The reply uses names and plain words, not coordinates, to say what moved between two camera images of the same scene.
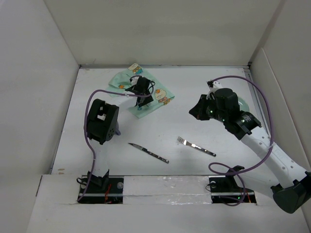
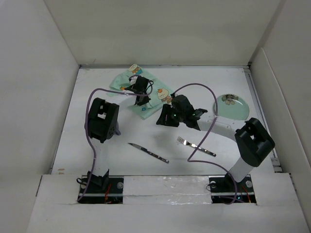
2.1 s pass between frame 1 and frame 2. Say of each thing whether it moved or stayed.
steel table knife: stayed
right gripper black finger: moved
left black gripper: stayed
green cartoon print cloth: stayed
